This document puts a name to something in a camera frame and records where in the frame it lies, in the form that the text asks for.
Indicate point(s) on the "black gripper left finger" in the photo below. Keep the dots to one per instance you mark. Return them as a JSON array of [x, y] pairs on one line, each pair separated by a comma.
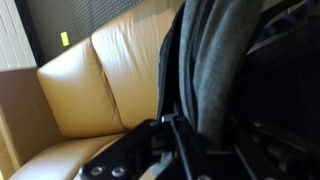
[[133, 150]]

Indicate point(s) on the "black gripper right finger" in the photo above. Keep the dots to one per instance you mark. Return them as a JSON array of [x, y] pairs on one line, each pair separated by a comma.
[[273, 160]]

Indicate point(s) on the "grey backpack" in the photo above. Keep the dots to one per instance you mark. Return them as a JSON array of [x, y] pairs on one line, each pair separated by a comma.
[[213, 66]]

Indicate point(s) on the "tan leather sofa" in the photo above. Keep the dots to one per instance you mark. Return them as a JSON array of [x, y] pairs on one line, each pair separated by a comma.
[[126, 66]]

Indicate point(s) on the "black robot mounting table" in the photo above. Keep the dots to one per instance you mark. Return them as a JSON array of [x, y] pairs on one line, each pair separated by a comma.
[[293, 36]]

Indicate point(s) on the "yellow sticky note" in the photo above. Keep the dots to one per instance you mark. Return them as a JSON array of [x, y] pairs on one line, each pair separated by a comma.
[[65, 39]]

